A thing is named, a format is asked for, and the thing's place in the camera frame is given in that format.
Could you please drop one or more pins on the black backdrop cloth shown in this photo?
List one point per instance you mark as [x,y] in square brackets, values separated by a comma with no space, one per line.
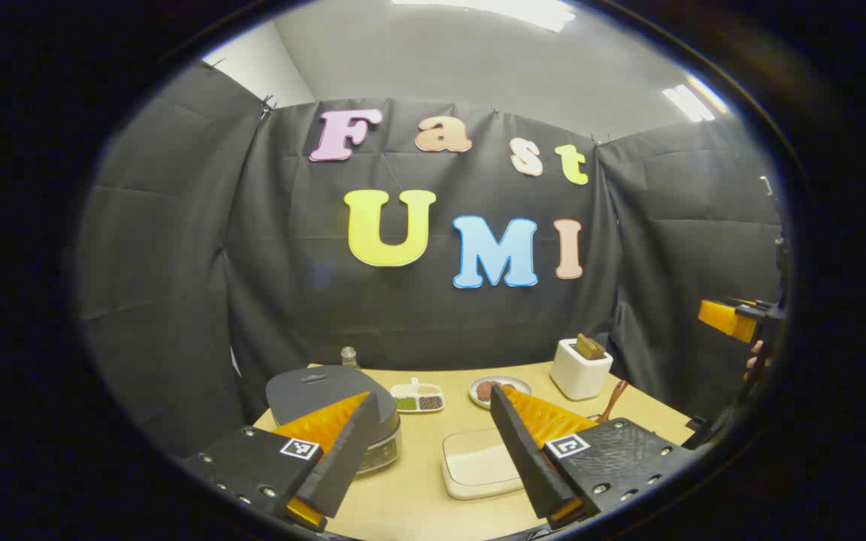
[177,263]

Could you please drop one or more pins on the brown wooden spoon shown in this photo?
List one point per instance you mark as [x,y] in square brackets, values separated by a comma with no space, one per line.
[617,395]

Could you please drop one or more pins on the white divided dish of beans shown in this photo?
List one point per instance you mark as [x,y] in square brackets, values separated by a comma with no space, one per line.
[418,397]

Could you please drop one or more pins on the cream tray of rice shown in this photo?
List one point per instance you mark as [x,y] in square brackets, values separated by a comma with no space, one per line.
[478,462]

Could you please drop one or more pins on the white chopstick holder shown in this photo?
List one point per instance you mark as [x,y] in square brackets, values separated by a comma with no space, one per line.
[576,376]

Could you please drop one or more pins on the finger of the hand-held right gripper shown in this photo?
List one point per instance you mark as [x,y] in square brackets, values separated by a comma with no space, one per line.
[725,319]

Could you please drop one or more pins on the white round plate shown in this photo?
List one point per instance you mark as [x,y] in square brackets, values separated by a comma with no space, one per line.
[514,383]

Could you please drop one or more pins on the small clear glass bottle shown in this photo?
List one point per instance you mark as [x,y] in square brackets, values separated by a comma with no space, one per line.
[349,358]

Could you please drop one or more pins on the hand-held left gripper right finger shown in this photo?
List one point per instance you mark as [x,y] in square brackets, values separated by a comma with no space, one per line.
[527,451]

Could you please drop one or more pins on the dark grey rice cooker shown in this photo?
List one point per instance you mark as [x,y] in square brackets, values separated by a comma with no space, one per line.
[313,391]

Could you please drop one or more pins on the brown meat piece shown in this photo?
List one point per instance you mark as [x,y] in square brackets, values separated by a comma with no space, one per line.
[485,391]

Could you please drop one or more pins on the ceiling light panel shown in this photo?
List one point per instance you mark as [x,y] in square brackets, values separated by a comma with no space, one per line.
[692,101]

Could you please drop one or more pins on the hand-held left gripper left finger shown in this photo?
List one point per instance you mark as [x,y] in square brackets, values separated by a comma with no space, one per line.
[346,458]

